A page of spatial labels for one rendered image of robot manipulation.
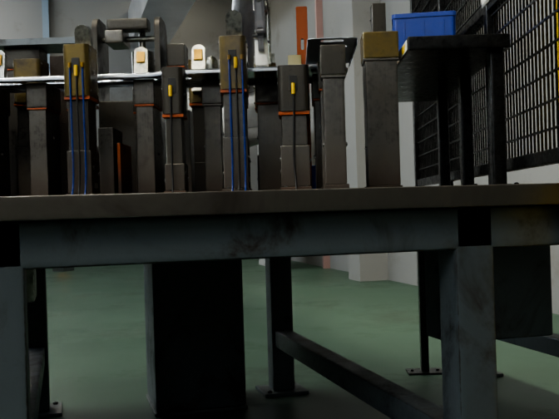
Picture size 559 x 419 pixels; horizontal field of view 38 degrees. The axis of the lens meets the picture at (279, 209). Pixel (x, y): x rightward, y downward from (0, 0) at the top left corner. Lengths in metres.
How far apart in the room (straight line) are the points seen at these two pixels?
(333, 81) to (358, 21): 5.80
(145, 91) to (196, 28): 10.05
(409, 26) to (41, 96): 0.94
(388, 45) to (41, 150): 0.86
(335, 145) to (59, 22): 10.40
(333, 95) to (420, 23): 0.61
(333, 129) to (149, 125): 0.55
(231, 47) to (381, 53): 0.34
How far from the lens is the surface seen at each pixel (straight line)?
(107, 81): 2.12
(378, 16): 2.23
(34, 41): 2.46
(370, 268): 7.31
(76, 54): 1.90
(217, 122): 2.03
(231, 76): 1.81
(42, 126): 2.08
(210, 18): 12.13
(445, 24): 2.20
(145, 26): 2.28
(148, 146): 2.01
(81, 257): 1.41
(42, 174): 2.07
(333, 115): 1.64
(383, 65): 1.90
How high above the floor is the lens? 0.67
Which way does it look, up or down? level
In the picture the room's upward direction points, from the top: 2 degrees counter-clockwise
